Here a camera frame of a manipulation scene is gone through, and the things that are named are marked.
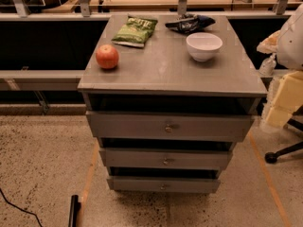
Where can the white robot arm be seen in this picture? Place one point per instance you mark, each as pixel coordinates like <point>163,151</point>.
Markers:
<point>290,41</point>

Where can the bottom grey drawer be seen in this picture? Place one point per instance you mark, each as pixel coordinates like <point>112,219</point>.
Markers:
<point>176,185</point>

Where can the black chair leg with caster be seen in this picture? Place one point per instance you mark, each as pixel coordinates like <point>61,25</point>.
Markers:
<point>271,157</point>

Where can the white bowl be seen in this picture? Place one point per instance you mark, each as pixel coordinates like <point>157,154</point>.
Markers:
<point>203,46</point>

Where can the grey drawer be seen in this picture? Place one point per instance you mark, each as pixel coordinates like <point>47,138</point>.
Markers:
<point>176,185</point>
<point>165,126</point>
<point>168,159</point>

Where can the green jalapeno chip bag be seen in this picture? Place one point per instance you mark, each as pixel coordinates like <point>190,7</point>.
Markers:
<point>135,32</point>

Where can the middle grey drawer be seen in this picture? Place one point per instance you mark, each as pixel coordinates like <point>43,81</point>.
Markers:
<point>168,159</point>

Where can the dark blue chip bag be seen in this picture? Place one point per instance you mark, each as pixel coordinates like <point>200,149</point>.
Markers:
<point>189,23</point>

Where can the top grey drawer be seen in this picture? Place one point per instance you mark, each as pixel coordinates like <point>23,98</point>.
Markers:
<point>165,126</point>

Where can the grey drawer cabinet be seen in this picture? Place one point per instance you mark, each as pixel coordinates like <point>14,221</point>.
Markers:
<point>162,78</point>

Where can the black bar on floor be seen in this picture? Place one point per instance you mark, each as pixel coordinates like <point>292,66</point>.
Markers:
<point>74,209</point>

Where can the red apple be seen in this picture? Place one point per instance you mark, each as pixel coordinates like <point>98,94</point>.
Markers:
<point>107,56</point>

